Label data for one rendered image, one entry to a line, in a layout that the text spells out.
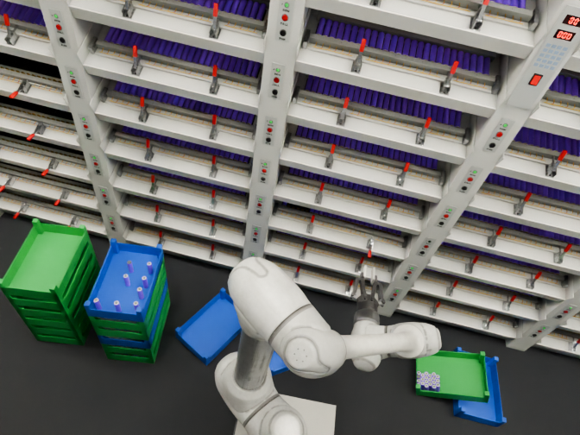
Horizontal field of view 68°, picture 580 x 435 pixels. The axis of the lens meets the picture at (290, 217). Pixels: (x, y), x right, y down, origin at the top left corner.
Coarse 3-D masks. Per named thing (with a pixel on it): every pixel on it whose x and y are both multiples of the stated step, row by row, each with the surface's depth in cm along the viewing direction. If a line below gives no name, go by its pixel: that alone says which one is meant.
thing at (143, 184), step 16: (112, 176) 183; (128, 176) 188; (144, 176) 187; (160, 176) 186; (176, 176) 187; (128, 192) 189; (144, 192) 186; (160, 192) 186; (176, 192) 186; (192, 192) 187; (208, 192) 187; (224, 192) 185; (240, 192) 187; (192, 208) 188; (208, 208) 185; (224, 208) 185; (240, 208) 186
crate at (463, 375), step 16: (448, 352) 200; (464, 352) 198; (480, 352) 194; (416, 368) 198; (432, 368) 201; (448, 368) 199; (464, 368) 198; (480, 368) 196; (416, 384) 190; (448, 384) 194; (464, 384) 193; (480, 384) 191; (480, 400) 186
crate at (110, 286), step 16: (112, 240) 168; (112, 256) 172; (128, 256) 173; (144, 256) 174; (160, 256) 169; (112, 272) 168; (128, 272) 169; (144, 272) 170; (96, 288) 159; (112, 288) 163; (128, 288) 164; (144, 288) 165; (112, 304) 159; (128, 304) 160; (144, 304) 155
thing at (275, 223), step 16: (272, 208) 182; (272, 224) 184; (288, 224) 185; (304, 224) 185; (320, 240) 186; (336, 240) 184; (352, 240) 184; (384, 240) 185; (384, 256) 186; (400, 256) 183
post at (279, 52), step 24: (288, 48) 123; (264, 72) 131; (288, 72) 129; (264, 96) 137; (288, 96) 135; (264, 120) 144; (264, 144) 152; (264, 192) 170; (264, 216) 180; (264, 240) 192
